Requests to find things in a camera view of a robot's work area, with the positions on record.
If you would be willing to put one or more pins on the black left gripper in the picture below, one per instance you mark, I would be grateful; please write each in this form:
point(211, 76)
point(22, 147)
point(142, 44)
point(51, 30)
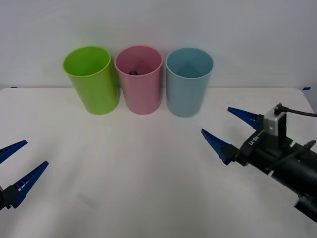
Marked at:
point(2, 198)

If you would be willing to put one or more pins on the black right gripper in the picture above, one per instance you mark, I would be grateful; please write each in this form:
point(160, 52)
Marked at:
point(257, 148)

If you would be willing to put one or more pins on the small bottle with black cap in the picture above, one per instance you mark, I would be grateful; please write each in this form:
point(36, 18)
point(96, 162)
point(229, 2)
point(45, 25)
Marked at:
point(133, 73)

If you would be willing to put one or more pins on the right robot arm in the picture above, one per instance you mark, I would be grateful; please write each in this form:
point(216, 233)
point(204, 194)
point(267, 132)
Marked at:
point(297, 171)

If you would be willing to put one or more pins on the pale blue plastic bin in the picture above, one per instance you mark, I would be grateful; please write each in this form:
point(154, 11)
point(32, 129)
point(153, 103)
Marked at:
point(184, 96)

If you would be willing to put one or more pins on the pink plastic bin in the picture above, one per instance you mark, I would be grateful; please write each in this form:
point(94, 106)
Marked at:
point(142, 95)

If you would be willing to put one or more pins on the green plastic bin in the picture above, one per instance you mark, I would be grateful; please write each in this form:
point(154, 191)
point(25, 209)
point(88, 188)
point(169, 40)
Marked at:
point(99, 91)

